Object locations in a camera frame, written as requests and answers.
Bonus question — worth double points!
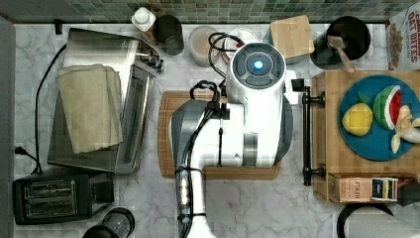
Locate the black drawer handle bar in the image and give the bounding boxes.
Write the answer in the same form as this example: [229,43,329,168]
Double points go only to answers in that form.
[291,78,326,186]

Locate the wooden drawer cabinet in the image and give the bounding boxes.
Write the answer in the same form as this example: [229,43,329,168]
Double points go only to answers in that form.
[312,70,419,202]

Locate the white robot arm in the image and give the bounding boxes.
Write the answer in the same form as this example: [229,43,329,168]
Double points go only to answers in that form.
[168,43,293,238]

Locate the wooden cutting board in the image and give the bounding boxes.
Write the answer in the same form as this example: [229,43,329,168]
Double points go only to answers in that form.
[157,91,280,180]

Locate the translucent plastic container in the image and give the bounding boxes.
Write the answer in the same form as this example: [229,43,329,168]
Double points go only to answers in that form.
[188,26,216,67]

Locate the jar with white lid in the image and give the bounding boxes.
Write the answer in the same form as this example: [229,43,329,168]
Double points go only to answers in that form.
[222,28,258,63]

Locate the stainless steel toaster oven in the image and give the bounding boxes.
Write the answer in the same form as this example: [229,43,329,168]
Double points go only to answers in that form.
[48,28,163,175]

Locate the dark glass cup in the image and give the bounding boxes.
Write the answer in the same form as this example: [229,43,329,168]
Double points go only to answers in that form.
[153,15,184,56]

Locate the teal canister wooden lid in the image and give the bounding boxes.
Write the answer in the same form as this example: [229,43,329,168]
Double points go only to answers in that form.
[262,15,315,64]

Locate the white cap bottle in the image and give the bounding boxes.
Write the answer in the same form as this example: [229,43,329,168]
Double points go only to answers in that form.
[132,7,156,32]

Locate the beige folded towel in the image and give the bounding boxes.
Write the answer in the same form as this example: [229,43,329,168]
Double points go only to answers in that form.
[57,64,123,154]

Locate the black pepper grinder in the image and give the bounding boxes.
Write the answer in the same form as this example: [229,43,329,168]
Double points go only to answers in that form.
[82,207,135,238]

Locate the yellow toy lemon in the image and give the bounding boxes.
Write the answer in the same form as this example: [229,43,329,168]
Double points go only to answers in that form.
[342,103,373,137]

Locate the wooden spatula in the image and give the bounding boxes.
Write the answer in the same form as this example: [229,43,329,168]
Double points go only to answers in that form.
[327,36,356,73]

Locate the stash tea box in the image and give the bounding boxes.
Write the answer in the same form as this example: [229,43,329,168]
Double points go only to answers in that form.
[328,176,372,203]

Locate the blue plate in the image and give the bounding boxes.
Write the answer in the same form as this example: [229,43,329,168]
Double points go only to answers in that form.
[338,74,419,162]

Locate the black utensil holder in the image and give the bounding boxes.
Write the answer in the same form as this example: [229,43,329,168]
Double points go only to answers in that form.
[310,16,370,69]

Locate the toy watermelon slice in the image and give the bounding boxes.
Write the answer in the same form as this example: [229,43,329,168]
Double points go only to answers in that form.
[373,85,402,130]

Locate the tea bag packets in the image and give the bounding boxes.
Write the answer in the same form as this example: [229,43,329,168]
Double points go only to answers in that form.
[371,178,398,201]

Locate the black toaster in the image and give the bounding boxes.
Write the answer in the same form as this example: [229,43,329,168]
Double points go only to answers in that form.
[12,173,114,225]

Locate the toy peeled banana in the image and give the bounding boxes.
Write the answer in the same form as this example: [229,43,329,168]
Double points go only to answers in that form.
[391,105,420,154]

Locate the oat bites cereal box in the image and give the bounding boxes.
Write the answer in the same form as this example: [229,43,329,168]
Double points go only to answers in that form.
[385,2,420,70]

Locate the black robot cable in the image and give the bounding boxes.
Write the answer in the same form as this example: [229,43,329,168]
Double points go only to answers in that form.
[207,32,246,79]

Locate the black power cord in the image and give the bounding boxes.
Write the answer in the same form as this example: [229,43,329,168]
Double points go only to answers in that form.
[14,43,67,176]

